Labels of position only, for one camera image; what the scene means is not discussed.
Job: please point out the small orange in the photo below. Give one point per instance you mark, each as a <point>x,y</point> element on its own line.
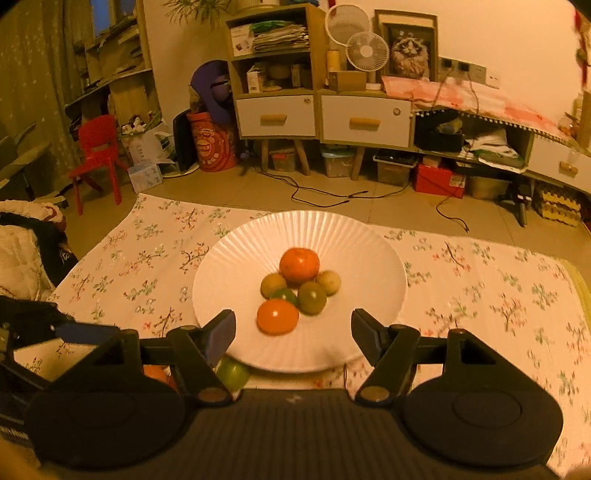
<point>299,264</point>

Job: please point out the clear storage box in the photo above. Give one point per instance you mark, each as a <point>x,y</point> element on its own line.
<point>395,170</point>
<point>337,164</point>
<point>282,161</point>

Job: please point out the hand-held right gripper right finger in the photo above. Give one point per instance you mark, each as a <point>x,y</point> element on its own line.
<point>367,332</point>

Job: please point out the small white desk fan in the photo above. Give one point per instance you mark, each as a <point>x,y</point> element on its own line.
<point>367,50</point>

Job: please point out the orange tomato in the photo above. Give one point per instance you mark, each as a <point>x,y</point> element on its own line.
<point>277,316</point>

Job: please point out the wooden bookshelf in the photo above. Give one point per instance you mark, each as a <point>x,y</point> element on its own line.
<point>134,92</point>

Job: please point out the black bag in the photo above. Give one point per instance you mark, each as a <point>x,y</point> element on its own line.
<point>438,138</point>

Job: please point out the purple plush toy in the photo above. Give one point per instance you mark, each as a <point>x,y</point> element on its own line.
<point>210,78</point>

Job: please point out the white fleece jacket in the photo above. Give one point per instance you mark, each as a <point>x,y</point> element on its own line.
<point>18,258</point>

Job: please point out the red cardboard box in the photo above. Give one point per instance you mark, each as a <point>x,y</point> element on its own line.
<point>436,181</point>

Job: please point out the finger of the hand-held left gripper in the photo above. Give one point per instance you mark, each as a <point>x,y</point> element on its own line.
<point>23,369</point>
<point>87,333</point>

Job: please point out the pale blue printed box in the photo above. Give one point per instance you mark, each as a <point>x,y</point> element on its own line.
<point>145,177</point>

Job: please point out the hanging green plant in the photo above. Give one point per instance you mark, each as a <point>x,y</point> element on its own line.
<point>198,9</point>

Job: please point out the framed cat picture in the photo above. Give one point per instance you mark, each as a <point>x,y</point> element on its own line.
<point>411,50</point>

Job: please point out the yellow jujube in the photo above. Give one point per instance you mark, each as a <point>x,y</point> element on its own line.
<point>330,282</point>
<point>272,284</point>
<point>312,297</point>

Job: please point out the green leafy plant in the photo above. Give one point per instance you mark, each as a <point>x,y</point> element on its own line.
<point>27,157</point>

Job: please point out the long wooden sideboard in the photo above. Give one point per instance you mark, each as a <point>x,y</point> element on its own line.
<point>554,157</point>

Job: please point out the white paper bag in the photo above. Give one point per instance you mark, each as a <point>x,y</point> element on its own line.
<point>143,147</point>

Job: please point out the black upright object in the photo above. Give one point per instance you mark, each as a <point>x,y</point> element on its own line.
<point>182,138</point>

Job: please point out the white ribbed plate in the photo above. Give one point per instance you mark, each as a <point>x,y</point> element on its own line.
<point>231,258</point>

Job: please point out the orange printed bag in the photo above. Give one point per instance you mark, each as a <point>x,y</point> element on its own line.
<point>212,145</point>

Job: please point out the floral tablecloth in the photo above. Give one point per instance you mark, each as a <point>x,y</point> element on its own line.
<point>485,300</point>

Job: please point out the wall socket plate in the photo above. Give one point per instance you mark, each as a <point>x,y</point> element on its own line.
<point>475,73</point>

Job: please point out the pile of papers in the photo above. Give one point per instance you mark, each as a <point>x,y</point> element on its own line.
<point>494,150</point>

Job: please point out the brown cardboard box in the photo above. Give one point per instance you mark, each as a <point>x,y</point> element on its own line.
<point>346,81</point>

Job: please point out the floral curtain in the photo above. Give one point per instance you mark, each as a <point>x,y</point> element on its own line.
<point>37,83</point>

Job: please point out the yellow egg trays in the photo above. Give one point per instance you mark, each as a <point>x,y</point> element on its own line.
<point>556,207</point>

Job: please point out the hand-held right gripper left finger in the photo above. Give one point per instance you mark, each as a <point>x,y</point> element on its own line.
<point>217,333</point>

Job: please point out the large orange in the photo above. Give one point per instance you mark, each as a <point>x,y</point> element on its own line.
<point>157,373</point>

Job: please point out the pink floral cloth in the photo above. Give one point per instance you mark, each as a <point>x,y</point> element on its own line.
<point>461,99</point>

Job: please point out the large white fan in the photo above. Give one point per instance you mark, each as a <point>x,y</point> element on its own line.
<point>341,21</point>

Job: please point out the stack of folded papers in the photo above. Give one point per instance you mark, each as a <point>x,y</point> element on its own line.
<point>281,39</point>

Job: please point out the black tripod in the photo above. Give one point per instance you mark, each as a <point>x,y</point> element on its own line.
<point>521,203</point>

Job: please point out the red plastic chair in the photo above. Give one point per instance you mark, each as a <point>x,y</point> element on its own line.
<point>97,134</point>

